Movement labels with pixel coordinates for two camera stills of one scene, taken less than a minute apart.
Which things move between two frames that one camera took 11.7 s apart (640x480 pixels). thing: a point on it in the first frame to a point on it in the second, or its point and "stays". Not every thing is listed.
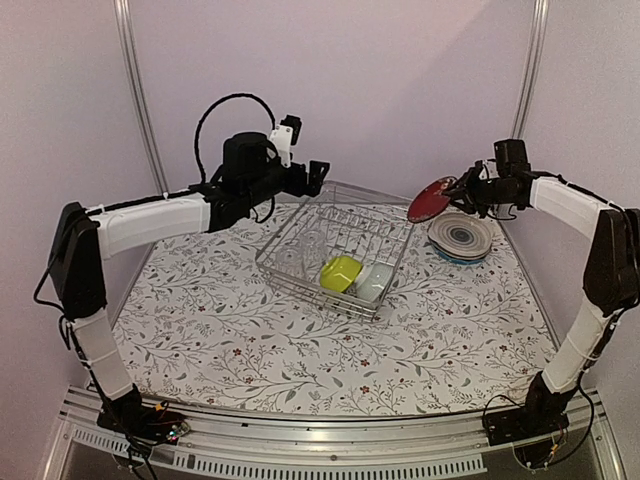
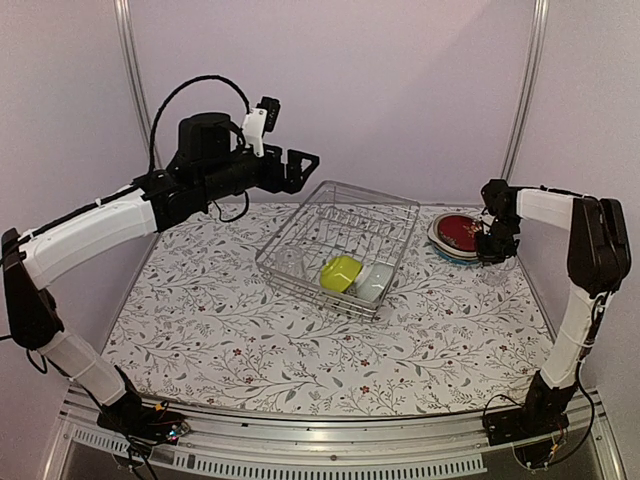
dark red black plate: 428,202 to 460,231
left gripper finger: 317,173 to 296,176
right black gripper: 466,182 to 486,255
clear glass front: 290,260 stays
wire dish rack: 340,247 stays
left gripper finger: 317,173 to 294,161
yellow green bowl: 339,273 stays
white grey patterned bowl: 372,280 stays
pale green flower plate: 462,257 stays
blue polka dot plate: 457,261 stays
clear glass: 312,245 to 498,278
